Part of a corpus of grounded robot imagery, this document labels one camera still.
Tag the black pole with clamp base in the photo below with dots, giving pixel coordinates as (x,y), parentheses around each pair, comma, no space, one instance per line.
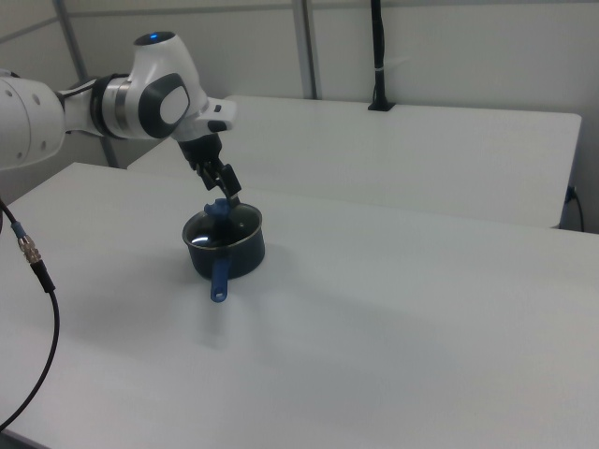
(378,51)

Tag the grey slanted frame post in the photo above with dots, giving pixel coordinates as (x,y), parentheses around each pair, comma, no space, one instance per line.
(75,51)

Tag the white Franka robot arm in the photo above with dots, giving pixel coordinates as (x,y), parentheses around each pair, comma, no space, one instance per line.
(140,93)

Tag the glass lid with blue knob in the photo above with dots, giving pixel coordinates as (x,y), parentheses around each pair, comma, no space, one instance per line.
(216,210)

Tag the grey upright frame post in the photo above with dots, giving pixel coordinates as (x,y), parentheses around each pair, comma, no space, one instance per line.
(306,47)

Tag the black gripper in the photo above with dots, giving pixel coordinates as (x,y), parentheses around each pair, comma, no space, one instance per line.
(201,149)

